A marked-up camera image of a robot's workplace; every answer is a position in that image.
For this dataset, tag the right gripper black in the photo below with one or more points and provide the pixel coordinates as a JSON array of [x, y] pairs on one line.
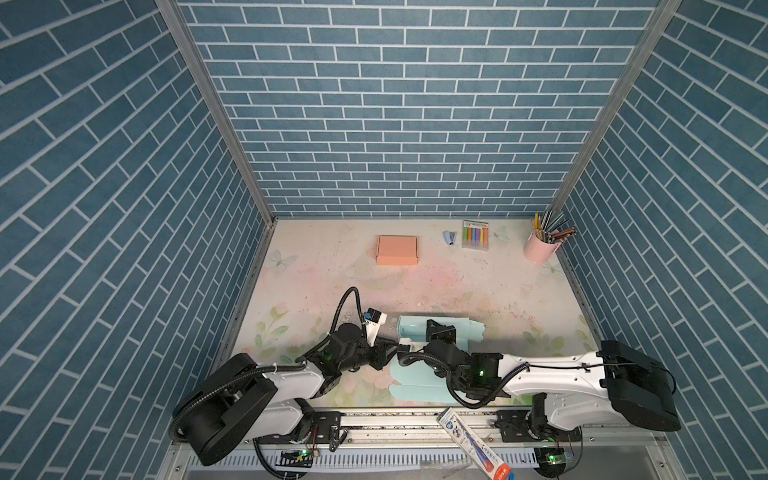
[[436, 333]]

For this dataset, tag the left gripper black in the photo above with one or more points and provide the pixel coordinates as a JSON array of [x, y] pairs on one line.
[[380, 350]]

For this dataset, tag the pink cardboard box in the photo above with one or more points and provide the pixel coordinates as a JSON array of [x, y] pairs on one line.
[[395, 250]]

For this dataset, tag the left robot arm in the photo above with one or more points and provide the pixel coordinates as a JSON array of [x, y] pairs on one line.
[[245, 400]]

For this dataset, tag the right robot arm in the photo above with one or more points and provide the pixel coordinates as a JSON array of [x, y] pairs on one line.
[[614, 384]]

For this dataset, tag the toothpaste tube box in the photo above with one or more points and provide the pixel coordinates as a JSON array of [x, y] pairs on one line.
[[491, 464]]

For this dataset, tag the pink pencil cup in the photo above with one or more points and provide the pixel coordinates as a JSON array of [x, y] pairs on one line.
[[538, 251]]

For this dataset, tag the coloured marker pack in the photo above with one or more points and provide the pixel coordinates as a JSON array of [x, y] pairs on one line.
[[475, 235]]

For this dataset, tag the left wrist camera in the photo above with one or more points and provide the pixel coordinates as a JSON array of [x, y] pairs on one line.
[[373, 320]]

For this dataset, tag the aluminium mounting rail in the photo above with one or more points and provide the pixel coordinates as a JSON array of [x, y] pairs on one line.
[[397, 441]]

